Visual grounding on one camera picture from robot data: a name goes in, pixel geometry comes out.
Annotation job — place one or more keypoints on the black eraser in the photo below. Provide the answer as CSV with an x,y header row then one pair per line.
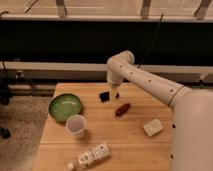
x,y
107,96

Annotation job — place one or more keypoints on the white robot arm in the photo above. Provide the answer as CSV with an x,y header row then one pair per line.
x,y
192,123

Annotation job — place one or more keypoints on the green bowl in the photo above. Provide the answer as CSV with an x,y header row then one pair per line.
x,y
64,106

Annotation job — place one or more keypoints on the black object left floor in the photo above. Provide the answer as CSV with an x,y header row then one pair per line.
x,y
4,133

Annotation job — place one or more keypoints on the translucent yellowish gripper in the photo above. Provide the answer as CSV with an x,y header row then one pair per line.
x,y
114,93

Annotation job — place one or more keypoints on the brown oblong object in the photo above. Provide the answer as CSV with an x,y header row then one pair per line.
x,y
122,109

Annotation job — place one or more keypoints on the white sponge block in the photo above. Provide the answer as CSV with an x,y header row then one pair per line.
x,y
153,127

